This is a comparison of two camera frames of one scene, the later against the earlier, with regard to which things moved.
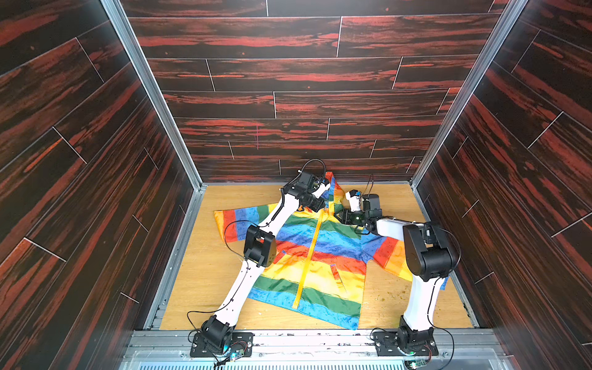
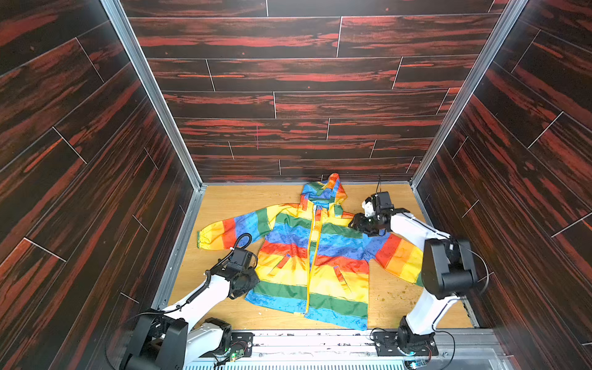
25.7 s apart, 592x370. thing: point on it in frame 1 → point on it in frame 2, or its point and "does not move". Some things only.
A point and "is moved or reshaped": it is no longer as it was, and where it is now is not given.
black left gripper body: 311,202 → 250,280
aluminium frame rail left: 149,77 does not move
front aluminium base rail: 171,350 does not move
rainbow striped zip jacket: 322,257 is moved or reshaped
